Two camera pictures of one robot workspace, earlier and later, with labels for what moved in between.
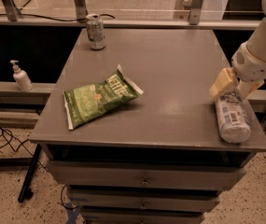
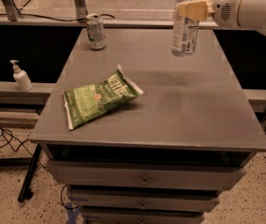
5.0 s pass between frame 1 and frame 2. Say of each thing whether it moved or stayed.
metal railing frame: stayed
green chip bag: stayed
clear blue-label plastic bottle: moved
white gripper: moved
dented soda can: stayed
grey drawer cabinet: stayed
